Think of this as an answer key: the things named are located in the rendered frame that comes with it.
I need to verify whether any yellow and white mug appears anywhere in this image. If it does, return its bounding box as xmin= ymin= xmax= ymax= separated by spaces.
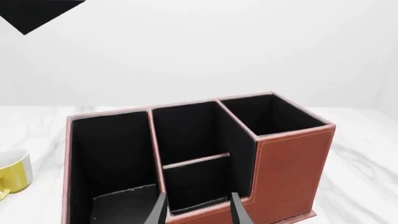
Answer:
xmin=0 ymin=148 xmax=34 ymax=202

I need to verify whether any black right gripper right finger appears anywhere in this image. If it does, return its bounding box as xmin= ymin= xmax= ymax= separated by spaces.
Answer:
xmin=230 ymin=192 xmax=256 ymax=224

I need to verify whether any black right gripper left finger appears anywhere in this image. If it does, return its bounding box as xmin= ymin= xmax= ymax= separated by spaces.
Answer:
xmin=144 ymin=192 xmax=169 ymax=224

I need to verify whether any red-brown desk caddy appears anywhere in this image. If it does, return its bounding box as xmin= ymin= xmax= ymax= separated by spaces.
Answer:
xmin=60 ymin=91 xmax=336 ymax=224

